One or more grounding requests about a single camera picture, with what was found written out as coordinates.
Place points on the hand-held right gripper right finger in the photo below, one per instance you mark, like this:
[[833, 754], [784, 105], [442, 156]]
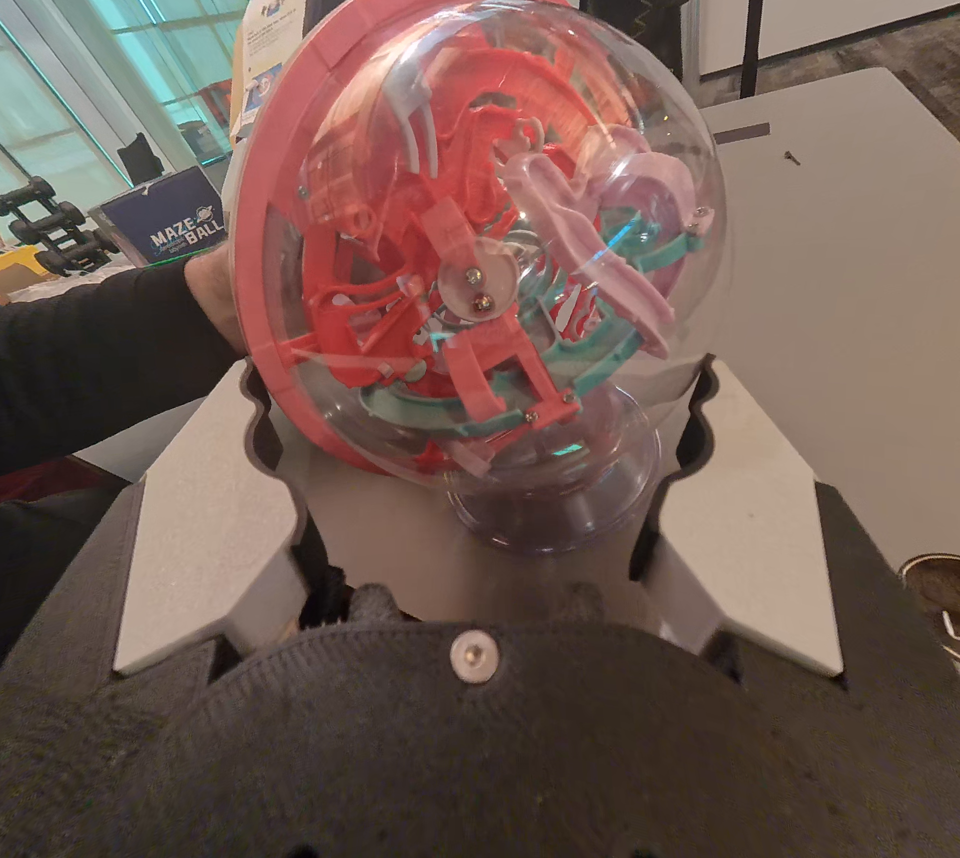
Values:
[[742, 543]]

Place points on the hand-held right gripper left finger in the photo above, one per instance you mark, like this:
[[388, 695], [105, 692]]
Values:
[[210, 543]]

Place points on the clear plastic ball stand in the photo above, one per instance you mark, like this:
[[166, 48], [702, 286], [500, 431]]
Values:
[[555, 513]]

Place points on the clear red maze ball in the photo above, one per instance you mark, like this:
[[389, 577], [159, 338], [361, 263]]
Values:
[[450, 198]]

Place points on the person's left forearm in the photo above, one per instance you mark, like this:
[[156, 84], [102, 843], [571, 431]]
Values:
[[97, 363]]

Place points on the person's left hand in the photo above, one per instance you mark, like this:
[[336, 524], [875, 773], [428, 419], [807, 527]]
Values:
[[214, 288]]

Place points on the instruction sign board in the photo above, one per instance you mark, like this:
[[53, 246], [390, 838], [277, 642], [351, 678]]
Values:
[[274, 25]]

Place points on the round black control button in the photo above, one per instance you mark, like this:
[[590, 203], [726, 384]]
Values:
[[934, 577]]

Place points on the dark blue cardboard box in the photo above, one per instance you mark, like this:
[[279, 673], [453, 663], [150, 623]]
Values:
[[150, 213]]

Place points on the yellow box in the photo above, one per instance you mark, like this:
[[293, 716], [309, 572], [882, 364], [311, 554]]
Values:
[[15, 273]]

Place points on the black dumbbell rack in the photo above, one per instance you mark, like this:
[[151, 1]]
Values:
[[52, 228]]

